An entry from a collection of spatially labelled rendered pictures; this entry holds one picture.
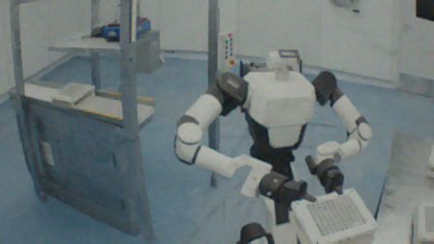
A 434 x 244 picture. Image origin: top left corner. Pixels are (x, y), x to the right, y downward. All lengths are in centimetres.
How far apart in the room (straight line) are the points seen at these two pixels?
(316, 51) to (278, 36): 57
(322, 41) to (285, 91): 412
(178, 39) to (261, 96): 467
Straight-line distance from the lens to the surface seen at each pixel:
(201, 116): 151
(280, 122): 165
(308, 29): 570
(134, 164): 221
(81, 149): 264
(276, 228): 180
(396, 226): 159
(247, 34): 588
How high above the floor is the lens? 184
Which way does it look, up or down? 25 degrees down
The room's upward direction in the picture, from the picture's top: straight up
